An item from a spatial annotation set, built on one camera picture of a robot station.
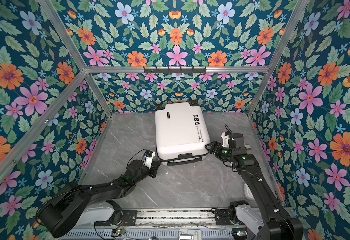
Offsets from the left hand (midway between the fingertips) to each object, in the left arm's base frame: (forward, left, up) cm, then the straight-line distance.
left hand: (162, 159), depth 84 cm
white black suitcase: (+9, -11, +10) cm, 18 cm away
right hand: (+1, -26, +10) cm, 28 cm away
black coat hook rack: (+47, -10, +27) cm, 55 cm away
